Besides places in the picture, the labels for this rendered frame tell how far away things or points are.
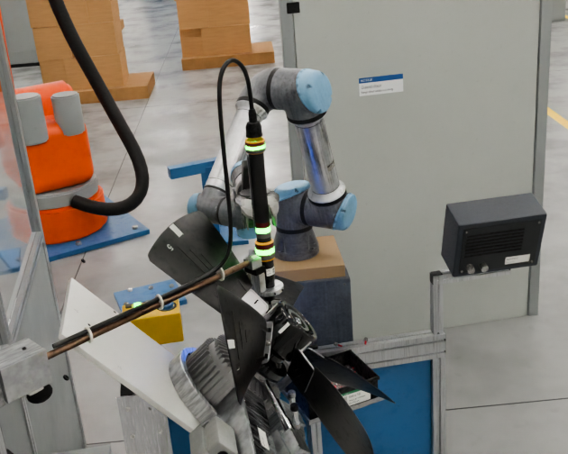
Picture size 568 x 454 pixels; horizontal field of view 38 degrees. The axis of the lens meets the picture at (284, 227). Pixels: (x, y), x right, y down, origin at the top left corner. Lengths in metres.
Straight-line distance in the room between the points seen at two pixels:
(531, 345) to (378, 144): 1.23
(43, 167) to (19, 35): 7.06
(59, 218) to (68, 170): 0.32
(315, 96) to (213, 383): 0.83
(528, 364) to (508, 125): 1.11
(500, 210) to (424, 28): 1.51
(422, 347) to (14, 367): 1.34
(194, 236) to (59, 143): 3.74
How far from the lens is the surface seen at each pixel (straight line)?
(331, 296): 2.57
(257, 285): 1.90
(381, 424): 2.66
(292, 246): 2.58
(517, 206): 2.43
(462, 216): 2.36
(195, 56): 11.10
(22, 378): 1.57
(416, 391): 2.62
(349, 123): 3.74
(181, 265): 1.83
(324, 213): 2.47
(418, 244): 4.03
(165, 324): 2.30
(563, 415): 3.72
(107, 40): 9.70
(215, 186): 2.20
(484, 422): 3.64
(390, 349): 2.50
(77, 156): 5.63
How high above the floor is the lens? 2.13
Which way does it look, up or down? 22 degrees down
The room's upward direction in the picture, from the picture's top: 5 degrees counter-clockwise
